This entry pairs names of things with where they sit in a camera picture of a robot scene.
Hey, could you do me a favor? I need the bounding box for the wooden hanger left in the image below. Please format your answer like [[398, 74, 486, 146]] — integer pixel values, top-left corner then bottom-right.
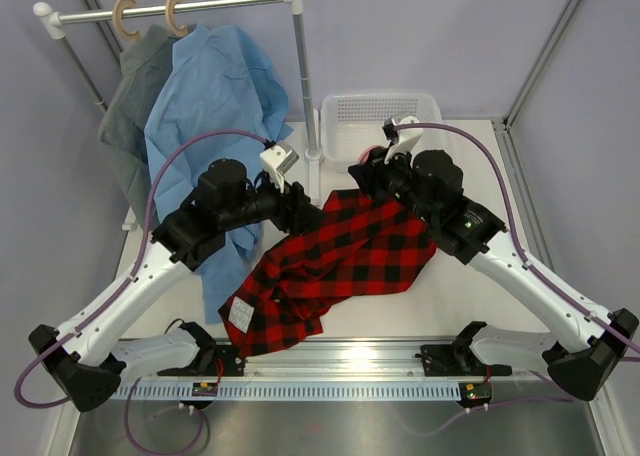
[[112, 0, 143, 42]]

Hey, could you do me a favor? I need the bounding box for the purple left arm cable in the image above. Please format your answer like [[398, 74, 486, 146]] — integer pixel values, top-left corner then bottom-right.
[[13, 128, 274, 456]]

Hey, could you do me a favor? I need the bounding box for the light blue shirt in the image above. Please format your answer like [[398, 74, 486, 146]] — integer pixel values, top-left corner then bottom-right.
[[143, 22, 295, 326]]

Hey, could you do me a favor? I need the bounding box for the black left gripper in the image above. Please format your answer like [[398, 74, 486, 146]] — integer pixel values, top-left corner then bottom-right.
[[221, 170, 326, 237]]

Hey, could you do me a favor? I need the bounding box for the white metal clothes rack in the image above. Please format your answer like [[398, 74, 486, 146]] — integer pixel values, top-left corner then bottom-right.
[[33, 0, 323, 204]]

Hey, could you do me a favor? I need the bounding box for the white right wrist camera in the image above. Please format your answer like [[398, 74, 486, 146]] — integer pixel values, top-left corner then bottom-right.
[[382, 113, 424, 164]]

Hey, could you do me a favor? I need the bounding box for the aluminium frame post right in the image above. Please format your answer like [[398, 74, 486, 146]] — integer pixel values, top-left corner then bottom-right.
[[491, 0, 585, 269]]

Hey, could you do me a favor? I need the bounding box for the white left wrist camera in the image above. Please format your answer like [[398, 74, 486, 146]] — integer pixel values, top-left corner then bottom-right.
[[260, 142, 299, 194]]

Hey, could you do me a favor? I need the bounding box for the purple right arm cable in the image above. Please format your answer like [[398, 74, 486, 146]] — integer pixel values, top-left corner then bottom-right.
[[394, 120, 640, 437]]

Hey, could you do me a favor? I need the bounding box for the aluminium frame post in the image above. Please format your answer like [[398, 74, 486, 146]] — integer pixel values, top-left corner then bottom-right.
[[491, 0, 585, 269], [81, 0, 122, 64]]

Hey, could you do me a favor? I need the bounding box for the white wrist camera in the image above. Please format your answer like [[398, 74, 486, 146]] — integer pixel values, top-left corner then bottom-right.
[[382, 113, 424, 164], [260, 142, 299, 194]]

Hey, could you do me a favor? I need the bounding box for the wooden hanger right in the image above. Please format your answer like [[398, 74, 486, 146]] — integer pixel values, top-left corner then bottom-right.
[[165, 0, 188, 38]]

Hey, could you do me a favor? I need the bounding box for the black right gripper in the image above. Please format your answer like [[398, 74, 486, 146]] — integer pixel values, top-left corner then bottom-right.
[[349, 142, 438, 227]]

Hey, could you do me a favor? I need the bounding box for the pink plastic hanger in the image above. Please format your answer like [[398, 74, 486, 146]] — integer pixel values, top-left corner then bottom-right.
[[363, 146, 386, 161]]

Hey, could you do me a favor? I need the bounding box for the aluminium frame post left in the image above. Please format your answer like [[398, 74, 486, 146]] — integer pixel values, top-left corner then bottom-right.
[[81, 0, 122, 64]]

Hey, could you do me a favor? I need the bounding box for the wooden hanger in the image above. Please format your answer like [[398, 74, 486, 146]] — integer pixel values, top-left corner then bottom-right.
[[165, 0, 188, 38], [112, 0, 143, 42]]

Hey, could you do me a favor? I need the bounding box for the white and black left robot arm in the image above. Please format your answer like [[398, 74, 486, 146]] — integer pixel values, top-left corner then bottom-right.
[[29, 159, 324, 412]]

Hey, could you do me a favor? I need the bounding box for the grey shirt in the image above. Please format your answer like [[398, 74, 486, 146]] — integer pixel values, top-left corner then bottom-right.
[[98, 25, 178, 222]]

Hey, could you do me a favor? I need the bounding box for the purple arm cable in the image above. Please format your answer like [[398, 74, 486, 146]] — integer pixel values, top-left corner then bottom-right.
[[13, 128, 274, 456], [394, 120, 640, 437]]

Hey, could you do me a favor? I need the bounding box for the red black plaid shirt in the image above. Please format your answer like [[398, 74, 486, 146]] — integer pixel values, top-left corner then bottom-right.
[[218, 189, 436, 357]]

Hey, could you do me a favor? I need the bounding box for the white plastic basket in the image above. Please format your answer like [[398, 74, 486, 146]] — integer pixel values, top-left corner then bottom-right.
[[320, 93, 443, 173]]

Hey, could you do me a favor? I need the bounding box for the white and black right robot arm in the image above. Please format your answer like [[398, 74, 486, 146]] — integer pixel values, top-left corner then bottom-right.
[[348, 148, 639, 401]]

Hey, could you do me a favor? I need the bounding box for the white slotted cable duct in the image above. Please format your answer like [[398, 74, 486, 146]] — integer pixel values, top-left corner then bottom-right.
[[111, 381, 462, 402]]

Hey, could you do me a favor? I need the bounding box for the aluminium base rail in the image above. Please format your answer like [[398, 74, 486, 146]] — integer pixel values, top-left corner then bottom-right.
[[114, 338, 551, 380]]

